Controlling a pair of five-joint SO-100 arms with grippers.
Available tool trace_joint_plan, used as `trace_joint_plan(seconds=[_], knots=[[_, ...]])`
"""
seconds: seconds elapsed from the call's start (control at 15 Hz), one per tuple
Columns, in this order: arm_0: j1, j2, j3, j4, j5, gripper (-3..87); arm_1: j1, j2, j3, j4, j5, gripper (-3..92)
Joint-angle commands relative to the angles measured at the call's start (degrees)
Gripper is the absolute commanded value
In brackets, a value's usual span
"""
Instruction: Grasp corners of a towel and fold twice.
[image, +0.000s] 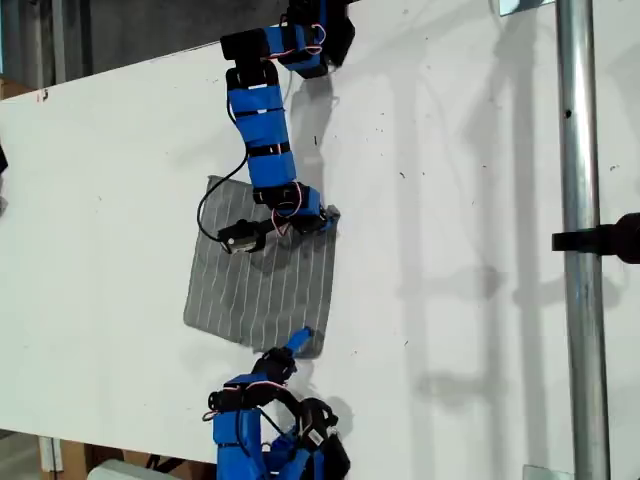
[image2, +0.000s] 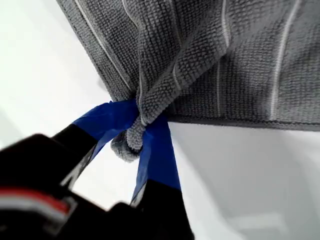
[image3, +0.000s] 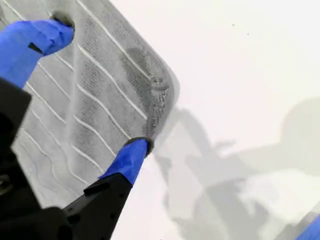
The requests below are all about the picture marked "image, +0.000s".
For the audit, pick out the grey white-striped towel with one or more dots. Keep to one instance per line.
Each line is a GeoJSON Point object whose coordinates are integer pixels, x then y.
{"type": "Point", "coordinates": [280, 290]}

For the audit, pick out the white plastic object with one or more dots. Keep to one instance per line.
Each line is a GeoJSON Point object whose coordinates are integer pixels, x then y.
{"type": "Point", "coordinates": [120, 471]}

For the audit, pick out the brown cardboard box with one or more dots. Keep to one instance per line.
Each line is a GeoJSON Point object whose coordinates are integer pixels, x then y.
{"type": "Point", "coordinates": [75, 457]}

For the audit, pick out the steel post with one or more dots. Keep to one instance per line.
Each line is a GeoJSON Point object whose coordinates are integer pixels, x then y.
{"type": "Point", "coordinates": [580, 150]}

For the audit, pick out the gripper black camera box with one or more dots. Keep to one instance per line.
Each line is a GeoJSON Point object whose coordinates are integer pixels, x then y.
{"type": "Point", "coordinates": [335, 455]}
{"type": "Point", "coordinates": [242, 237]}

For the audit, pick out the white table bracket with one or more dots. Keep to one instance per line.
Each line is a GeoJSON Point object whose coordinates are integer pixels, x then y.
{"type": "Point", "coordinates": [50, 455]}

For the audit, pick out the black clamp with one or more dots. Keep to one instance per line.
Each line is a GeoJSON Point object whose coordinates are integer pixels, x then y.
{"type": "Point", "coordinates": [600, 240]}

